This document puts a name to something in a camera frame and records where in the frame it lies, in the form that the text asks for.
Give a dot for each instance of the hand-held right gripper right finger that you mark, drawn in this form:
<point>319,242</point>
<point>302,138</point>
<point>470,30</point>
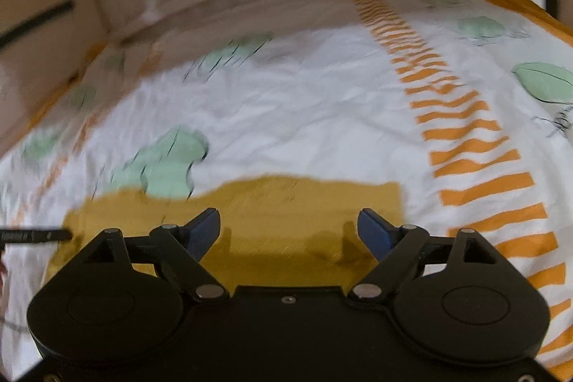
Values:
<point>374,232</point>

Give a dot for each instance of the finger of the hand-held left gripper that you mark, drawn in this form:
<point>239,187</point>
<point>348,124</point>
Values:
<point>40,235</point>

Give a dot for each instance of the white leaf-print bedsheet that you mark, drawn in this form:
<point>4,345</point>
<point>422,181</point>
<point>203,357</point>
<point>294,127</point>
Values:
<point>313,104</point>

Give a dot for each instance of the mustard yellow long-sleeved shirt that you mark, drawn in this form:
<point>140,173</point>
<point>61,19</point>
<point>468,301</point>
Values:
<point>286,212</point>

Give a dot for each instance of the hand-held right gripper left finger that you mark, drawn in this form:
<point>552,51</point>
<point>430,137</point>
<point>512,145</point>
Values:
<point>203,232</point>

